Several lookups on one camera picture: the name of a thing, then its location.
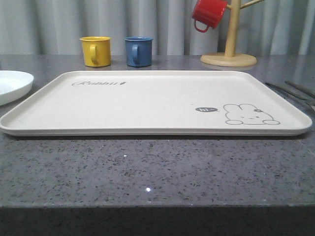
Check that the white round plate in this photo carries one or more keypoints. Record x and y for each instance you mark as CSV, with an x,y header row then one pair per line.
x,y
14,85

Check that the silver metal chopstick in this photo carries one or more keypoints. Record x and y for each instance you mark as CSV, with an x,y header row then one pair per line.
x,y
301,88

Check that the silver metal fork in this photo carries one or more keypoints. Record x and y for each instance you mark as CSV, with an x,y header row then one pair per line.
x,y
309,102

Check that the yellow enamel mug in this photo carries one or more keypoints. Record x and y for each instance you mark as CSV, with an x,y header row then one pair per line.
x,y
96,51

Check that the wooden mug tree stand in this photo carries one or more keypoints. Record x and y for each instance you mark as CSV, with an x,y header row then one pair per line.
x,y
230,57

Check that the blue enamel mug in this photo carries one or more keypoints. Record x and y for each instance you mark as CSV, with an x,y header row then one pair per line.
x,y
138,51

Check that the beige rabbit serving tray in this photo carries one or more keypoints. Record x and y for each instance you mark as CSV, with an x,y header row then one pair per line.
x,y
155,103

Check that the red enamel mug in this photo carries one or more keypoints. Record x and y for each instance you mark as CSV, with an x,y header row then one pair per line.
x,y
208,12

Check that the grey pleated curtain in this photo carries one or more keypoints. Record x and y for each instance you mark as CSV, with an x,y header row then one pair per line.
x,y
54,27

